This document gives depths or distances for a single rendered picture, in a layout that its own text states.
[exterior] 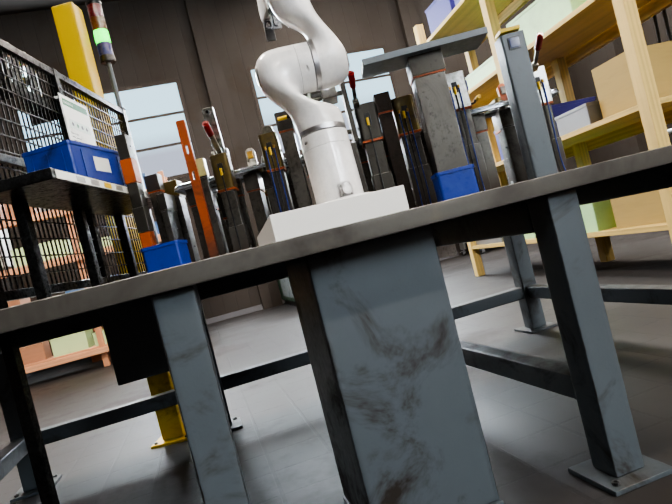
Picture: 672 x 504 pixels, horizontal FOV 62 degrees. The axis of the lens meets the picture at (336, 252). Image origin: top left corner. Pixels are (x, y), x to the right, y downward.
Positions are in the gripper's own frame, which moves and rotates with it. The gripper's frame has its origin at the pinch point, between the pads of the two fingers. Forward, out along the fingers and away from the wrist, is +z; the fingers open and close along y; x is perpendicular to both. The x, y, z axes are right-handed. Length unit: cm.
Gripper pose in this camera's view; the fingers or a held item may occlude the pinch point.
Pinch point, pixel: (273, 32)
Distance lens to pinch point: 195.4
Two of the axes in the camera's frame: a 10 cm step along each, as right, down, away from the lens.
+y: -2.9, 0.6, 9.6
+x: -9.3, 2.2, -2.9
